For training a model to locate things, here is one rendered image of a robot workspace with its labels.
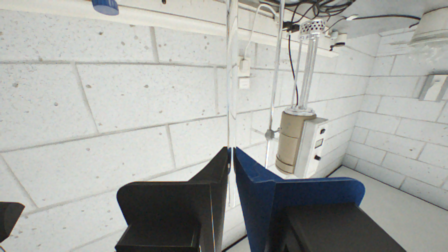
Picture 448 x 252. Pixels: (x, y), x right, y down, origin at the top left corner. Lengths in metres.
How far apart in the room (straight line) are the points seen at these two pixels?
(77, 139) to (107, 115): 0.12
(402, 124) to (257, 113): 1.98
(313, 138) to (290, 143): 0.07
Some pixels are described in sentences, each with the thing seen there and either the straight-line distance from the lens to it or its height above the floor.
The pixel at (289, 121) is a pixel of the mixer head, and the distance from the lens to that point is 0.45.
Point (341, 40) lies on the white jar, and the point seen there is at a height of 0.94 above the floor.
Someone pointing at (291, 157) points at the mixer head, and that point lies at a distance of 0.49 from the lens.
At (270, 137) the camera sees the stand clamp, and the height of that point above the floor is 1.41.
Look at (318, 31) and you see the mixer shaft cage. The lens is 0.46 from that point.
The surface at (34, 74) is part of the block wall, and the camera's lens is 0.61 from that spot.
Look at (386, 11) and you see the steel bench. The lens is 1.00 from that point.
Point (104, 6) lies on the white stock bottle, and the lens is 0.44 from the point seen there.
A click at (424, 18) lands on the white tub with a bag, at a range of 1.12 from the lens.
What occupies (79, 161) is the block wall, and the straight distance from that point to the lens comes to 0.64.
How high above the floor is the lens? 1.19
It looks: 19 degrees up
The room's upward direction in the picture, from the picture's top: 179 degrees clockwise
